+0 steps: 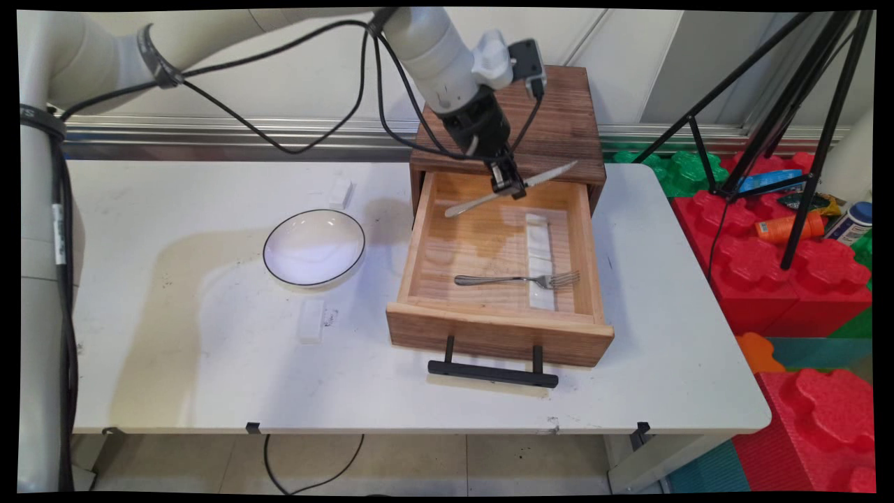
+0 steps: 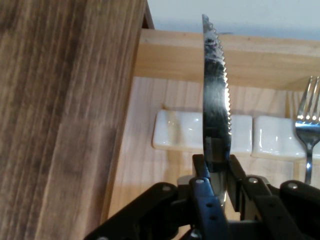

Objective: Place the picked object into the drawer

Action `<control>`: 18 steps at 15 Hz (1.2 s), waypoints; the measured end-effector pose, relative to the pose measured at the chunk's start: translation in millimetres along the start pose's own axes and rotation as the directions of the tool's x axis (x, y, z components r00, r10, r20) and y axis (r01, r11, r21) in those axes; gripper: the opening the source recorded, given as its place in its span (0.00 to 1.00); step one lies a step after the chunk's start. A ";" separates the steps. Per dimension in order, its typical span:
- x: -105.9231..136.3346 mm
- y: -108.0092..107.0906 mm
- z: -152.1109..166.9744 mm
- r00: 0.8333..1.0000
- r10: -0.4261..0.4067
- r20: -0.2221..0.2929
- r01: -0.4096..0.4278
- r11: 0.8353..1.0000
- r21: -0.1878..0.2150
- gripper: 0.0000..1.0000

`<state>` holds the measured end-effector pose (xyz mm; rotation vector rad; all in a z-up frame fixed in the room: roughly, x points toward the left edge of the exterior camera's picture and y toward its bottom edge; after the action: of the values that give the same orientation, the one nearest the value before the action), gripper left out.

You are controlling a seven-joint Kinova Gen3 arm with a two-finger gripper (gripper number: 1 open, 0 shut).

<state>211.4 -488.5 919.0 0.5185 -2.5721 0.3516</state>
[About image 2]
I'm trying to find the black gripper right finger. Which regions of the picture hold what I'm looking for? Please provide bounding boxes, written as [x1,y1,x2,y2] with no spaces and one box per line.
[227,154,320,240]

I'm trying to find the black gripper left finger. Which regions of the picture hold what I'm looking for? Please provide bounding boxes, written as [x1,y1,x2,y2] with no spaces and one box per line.
[83,154,230,240]

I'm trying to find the silver serrated table knife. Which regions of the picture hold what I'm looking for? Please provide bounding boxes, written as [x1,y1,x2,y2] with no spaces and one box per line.
[201,13,232,209]

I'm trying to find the white ceramic cutlery rest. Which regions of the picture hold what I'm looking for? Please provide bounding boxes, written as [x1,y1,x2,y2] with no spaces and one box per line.
[152,109,254,157]
[250,115,314,162]

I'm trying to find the silver metal fork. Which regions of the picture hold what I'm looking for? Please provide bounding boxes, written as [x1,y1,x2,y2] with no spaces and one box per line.
[294,75,320,186]

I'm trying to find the light wooden drawer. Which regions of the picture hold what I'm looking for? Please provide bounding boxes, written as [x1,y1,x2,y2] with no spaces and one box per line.
[107,28,320,240]

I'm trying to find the dark wooden cabinet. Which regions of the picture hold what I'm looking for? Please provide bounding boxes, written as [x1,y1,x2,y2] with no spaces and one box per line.
[0,0,156,240]

